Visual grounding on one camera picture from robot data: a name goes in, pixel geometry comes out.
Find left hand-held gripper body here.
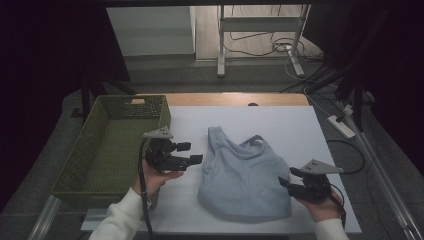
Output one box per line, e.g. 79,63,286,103
143,125,191,174

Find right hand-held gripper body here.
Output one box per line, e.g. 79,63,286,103
289,159,344,204

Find light blue tank top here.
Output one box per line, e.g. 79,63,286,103
197,125,293,224

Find green woven basket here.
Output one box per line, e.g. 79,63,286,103
51,94,172,210

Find person's left hand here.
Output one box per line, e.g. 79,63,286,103
133,159,184,199

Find person's right hand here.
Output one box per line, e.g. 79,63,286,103
294,191,344,224

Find white foam board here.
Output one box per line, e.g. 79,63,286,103
80,105,363,234

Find white power strip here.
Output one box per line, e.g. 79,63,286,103
327,114,357,140

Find black stand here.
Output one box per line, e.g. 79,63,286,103
70,74,136,122
304,59,376,133

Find black curtain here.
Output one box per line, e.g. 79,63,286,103
301,0,424,168
0,0,131,208

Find right hand-held gripper cable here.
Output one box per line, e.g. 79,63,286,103
328,184,348,229

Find hand-held gripper cable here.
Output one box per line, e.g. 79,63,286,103
328,184,348,229
137,138,155,240

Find left hand-held gripper cable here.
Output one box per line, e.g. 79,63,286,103
137,138,155,240

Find black looped floor cable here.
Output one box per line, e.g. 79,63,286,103
326,139,367,175

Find aluminium rail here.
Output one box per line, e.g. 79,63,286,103
28,194,63,240
336,99,424,240

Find tangled black floor cables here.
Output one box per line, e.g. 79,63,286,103
222,31,326,64

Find white metal stand frame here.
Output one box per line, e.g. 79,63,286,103
217,3,313,78

